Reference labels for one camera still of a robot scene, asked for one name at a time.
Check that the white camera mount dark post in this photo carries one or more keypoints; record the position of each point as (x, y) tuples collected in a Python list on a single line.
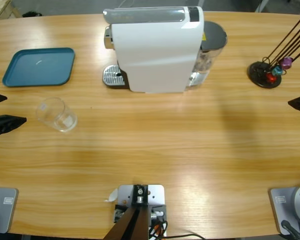
[(155, 195)]

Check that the teal plastic tray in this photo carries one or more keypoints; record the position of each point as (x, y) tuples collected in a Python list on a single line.
[(40, 67)]

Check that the black bundle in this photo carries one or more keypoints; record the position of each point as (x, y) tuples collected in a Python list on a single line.
[(32, 14)]

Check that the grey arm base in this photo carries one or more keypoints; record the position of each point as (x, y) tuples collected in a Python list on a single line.
[(5, 210), (282, 207)]

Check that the clear water tank black lid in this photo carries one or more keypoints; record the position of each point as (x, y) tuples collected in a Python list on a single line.
[(213, 35)]

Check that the white capsule coffee machine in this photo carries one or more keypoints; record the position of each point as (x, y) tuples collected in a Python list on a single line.
[(152, 57)]

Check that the clear glass cup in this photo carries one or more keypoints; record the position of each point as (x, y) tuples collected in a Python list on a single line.
[(56, 115)]

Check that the red coffee capsule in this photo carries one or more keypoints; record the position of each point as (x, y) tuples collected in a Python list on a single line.
[(271, 78)]

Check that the teal coffee capsule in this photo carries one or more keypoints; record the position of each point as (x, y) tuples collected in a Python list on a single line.
[(277, 70)]

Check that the purple coffee capsule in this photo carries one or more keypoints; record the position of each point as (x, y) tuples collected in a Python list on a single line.
[(287, 62)]

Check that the white tape scrap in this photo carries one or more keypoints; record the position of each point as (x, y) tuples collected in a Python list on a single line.
[(112, 196)]

